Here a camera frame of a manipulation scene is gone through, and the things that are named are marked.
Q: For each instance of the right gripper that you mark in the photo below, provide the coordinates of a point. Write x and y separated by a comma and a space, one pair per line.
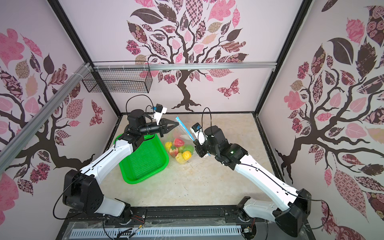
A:
199, 148

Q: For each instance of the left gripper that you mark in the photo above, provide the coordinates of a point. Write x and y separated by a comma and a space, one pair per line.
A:
163, 126

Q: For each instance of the red apple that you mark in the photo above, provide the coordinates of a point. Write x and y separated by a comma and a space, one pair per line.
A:
178, 143

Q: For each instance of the clear zip top bag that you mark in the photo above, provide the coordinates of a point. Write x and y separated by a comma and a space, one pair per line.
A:
183, 133

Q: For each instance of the beige potato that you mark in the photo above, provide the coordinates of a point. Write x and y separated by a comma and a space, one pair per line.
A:
179, 158

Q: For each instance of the red strawberry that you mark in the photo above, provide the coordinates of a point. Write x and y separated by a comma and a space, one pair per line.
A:
173, 152

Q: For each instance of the green plastic basket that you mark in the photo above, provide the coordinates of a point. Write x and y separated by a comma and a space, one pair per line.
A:
148, 160

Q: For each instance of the yellow orange fruit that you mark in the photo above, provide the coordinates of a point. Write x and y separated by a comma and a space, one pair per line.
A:
168, 146

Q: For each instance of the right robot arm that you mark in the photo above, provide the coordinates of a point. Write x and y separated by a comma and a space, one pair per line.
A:
289, 208

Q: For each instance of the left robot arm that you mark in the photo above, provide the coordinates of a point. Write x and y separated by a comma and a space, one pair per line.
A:
82, 190

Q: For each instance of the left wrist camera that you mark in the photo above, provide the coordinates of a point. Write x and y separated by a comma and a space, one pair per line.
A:
159, 110

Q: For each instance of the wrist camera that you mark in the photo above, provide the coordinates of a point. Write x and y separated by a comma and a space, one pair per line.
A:
197, 130
159, 110

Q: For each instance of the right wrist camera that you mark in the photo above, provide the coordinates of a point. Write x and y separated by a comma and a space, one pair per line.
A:
197, 130

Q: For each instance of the horizontal aluminium rail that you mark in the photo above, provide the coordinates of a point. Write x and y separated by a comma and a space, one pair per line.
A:
200, 66

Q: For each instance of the black wire basket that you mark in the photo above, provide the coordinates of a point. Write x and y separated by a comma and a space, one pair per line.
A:
119, 77

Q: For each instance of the white slotted cable duct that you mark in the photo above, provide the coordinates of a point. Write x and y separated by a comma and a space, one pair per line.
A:
156, 233

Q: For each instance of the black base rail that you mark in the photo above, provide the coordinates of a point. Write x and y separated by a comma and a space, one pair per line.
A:
256, 229

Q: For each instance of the left diagonal aluminium rail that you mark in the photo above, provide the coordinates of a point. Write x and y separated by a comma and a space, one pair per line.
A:
10, 152

